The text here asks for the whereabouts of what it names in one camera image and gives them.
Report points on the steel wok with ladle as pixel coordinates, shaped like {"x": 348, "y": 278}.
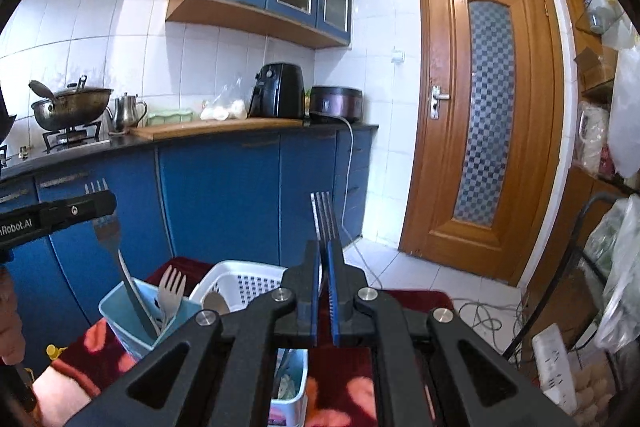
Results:
{"x": 69, "y": 108}

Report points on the stainless steel kettle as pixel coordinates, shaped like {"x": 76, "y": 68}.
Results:
{"x": 127, "y": 113}

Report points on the white plastic bag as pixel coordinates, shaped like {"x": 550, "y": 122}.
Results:
{"x": 624, "y": 123}

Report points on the beige plastic spoon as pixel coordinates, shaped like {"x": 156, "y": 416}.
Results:
{"x": 213, "y": 301}

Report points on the blue kitchen base cabinets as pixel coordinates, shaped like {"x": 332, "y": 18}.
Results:
{"x": 238, "y": 196}

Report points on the stainless steel fork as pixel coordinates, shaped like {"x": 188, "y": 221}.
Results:
{"x": 326, "y": 230}

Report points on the wooden door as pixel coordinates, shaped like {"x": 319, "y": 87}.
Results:
{"x": 483, "y": 171}

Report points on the person's left hand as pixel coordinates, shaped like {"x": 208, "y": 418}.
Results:
{"x": 12, "y": 341}

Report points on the black wire rack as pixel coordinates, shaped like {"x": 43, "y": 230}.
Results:
{"x": 559, "y": 292}

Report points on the red floral fleece blanket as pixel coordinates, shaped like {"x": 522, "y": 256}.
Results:
{"x": 339, "y": 387}

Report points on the white power strip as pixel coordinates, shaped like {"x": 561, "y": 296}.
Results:
{"x": 554, "y": 375}

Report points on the stainless steel knife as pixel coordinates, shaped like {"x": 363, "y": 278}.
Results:
{"x": 109, "y": 234}

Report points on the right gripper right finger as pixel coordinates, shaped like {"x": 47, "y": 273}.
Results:
{"x": 429, "y": 369}

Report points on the dark rice cooker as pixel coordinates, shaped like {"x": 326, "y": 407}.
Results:
{"x": 329, "y": 101}

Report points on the white perforated plastic basket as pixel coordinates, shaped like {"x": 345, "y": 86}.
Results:
{"x": 238, "y": 282}

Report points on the beige plastic fork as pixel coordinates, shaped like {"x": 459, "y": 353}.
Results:
{"x": 169, "y": 295}

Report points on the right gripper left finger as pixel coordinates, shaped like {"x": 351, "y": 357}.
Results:
{"x": 217, "y": 370}

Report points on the silver door handle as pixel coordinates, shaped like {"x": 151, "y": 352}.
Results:
{"x": 437, "y": 97}

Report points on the black air fryer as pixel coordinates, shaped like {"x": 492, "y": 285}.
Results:
{"x": 278, "y": 92}

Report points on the gas stove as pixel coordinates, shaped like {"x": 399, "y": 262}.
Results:
{"x": 27, "y": 141}

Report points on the bag of white buns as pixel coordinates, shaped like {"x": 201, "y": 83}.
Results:
{"x": 229, "y": 104}

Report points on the green ceramic dish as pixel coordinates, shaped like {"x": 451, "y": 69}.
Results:
{"x": 169, "y": 116}

